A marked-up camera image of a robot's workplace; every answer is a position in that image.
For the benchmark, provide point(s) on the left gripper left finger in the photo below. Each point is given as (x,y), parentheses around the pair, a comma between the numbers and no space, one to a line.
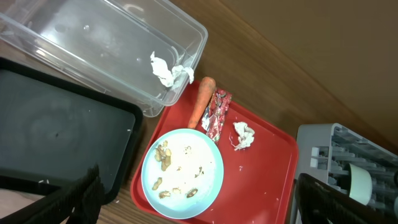
(78,202)

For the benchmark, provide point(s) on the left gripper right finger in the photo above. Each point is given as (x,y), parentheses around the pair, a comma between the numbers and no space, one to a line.
(318,203)

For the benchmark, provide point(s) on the green bowl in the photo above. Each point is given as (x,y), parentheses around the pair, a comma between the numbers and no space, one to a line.
(359,183)

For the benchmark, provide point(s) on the white tissue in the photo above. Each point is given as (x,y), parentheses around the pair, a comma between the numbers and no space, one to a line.
(170,78)
(245,136)

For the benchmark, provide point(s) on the light blue plate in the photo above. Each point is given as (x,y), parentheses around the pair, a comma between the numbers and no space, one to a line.
(182,173)

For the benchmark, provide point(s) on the red snack wrapper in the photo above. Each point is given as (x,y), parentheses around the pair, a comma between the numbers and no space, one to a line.
(215,114)

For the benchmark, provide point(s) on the orange carrot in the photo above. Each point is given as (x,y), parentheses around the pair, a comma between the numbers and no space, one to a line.
(205,91)

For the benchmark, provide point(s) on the grey dishwasher rack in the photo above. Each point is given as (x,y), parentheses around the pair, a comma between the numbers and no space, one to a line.
(324,150)

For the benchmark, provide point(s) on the red serving tray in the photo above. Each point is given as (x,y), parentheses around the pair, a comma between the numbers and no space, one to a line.
(257,181)

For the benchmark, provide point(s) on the black tray bin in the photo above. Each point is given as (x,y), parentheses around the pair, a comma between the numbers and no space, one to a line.
(53,131)

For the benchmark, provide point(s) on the white tissue in bin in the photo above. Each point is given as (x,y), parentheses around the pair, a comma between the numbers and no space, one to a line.
(170,78)

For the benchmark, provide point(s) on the clear plastic bin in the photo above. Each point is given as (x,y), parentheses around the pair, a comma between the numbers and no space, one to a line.
(109,45)

